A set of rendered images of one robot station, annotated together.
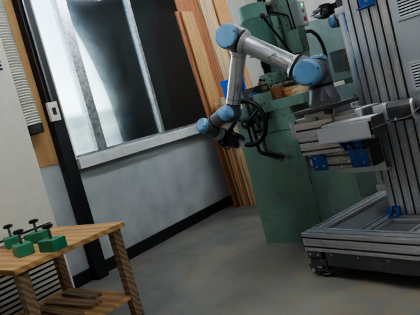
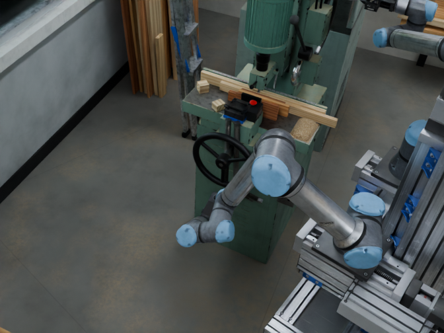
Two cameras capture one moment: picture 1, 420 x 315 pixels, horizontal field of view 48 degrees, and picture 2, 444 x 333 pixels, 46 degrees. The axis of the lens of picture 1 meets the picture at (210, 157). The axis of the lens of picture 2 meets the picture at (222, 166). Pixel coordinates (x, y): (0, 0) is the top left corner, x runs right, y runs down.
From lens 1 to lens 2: 193 cm
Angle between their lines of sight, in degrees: 43
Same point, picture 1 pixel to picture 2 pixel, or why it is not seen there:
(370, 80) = (419, 238)
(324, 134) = (349, 312)
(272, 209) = not seen: hidden behind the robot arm
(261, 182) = (209, 189)
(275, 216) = not seen: hidden behind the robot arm
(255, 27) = (273, 17)
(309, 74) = (365, 263)
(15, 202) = not seen: outside the picture
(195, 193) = (85, 79)
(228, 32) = (278, 182)
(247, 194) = (152, 81)
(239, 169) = (149, 51)
